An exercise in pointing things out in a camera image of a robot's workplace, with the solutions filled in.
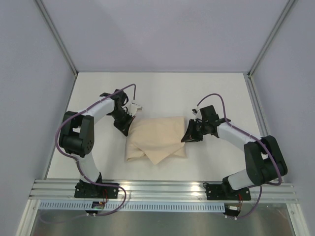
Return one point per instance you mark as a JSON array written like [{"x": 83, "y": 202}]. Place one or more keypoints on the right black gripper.
[{"x": 197, "y": 128}]

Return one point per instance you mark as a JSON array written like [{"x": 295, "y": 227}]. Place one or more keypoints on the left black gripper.
[{"x": 123, "y": 128}]

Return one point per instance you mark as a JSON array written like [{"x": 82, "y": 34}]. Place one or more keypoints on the beige cloth mat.
[{"x": 156, "y": 139}]

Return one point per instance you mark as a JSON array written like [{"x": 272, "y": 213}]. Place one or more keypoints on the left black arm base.
[{"x": 91, "y": 191}]

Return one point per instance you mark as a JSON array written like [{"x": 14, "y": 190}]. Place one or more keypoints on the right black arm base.
[{"x": 225, "y": 193}]

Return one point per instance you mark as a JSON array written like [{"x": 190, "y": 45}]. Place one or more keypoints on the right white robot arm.
[{"x": 263, "y": 157}]

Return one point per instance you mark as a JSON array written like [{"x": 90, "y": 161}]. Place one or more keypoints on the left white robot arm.
[{"x": 75, "y": 138}]

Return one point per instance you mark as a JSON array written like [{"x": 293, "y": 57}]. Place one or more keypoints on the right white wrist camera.
[{"x": 195, "y": 111}]

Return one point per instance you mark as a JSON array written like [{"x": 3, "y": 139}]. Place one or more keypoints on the aluminium front rail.
[{"x": 156, "y": 191}]

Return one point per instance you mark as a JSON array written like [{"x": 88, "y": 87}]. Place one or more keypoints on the left aluminium frame post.
[{"x": 56, "y": 36}]

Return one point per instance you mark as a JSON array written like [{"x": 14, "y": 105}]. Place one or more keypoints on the aluminium frame post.
[
  {"x": 56, "y": 36},
  {"x": 272, "y": 35}
]

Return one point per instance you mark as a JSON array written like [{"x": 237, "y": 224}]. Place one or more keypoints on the slotted grey cable duct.
[{"x": 132, "y": 206}]

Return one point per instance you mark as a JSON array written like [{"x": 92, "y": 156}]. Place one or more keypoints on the right aluminium frame post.
[{"x": 272, "y": 35}]

